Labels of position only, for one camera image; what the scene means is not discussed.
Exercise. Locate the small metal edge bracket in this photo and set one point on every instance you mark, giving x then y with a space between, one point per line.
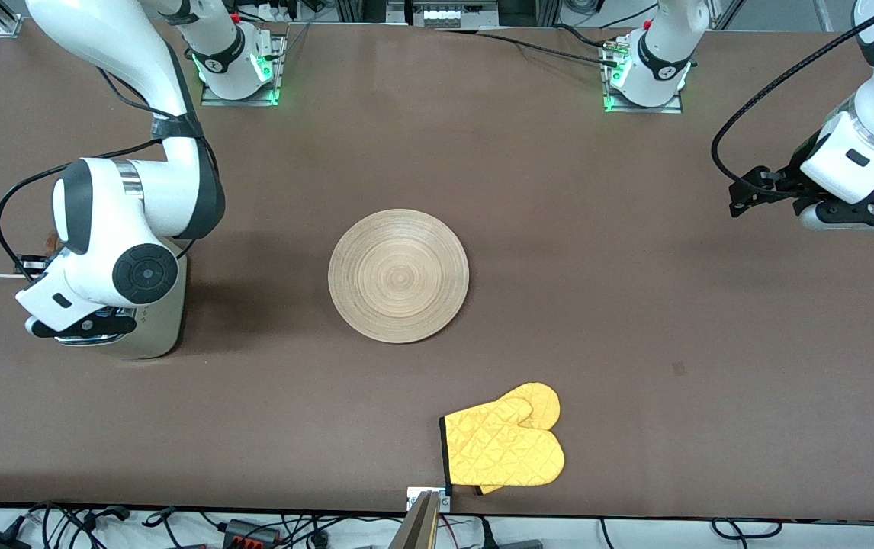
412 497

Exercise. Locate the metal table corner bracket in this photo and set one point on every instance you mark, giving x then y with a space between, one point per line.
8 27

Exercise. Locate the silver two-slot toaster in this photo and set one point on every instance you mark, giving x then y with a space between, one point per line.
162 320

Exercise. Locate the wooden beam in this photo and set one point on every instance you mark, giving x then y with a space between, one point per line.
418 526

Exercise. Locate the round wooden plate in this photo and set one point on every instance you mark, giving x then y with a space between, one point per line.
399 276

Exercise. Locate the black orange connector box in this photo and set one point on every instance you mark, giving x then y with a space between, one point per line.
250 532

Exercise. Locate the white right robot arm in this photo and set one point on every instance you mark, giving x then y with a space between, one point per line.
139 213

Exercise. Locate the white power strip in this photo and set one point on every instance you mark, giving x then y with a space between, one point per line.
445 15

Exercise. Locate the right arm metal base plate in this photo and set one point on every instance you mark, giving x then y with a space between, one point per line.
239 101

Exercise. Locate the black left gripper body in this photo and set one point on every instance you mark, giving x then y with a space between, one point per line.
786 183

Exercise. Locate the yellow quilted oven mitt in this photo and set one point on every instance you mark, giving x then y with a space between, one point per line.
506 450

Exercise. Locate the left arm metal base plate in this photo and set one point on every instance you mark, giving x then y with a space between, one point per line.
647 109

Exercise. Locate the aluminium frame behind table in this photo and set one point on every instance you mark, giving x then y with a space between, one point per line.
364 9

